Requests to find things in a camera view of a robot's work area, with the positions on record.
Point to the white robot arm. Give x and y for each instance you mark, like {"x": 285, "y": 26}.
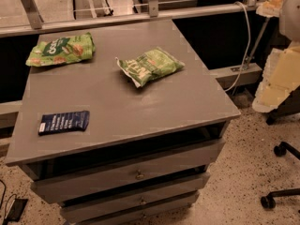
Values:
{"x": 289, "y": 20}

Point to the green jalapeno chip bag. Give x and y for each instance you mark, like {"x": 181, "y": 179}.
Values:
{"x": 150, "y": 66}

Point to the green snack bag left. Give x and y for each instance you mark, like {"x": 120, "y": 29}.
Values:
{"x": 62, "y": 51}

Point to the grey drawer cabinet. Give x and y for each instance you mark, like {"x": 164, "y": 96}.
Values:
{"x": 125, "y": 122}

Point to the dark blue snack packet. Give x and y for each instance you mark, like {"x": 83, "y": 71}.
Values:
{"x": 63, "y": 122}

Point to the bottom grey drawer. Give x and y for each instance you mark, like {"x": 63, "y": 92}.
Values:
{"x": 145, "y": 211}

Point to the grey drawer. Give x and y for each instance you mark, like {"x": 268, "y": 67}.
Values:
{"x": 115, "y": 201}
{"x": 78, "y": 184}
{"x": 145, "y": 211}

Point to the top grey drawer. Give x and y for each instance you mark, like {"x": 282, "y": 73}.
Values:
{"x": 78, "y": 184}

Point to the middle grey drawer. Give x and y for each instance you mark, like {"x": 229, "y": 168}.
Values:
{"x": 115, "y": 201}

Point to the torn yellow foam chair seat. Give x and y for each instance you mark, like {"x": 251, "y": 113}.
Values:
{"x": 281, "y": 76}

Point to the grey metal railing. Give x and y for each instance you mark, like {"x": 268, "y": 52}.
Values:
{"x": 30, "y": 17}

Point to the black power adapter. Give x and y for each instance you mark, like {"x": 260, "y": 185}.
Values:
{"x": 16, "y": 210}

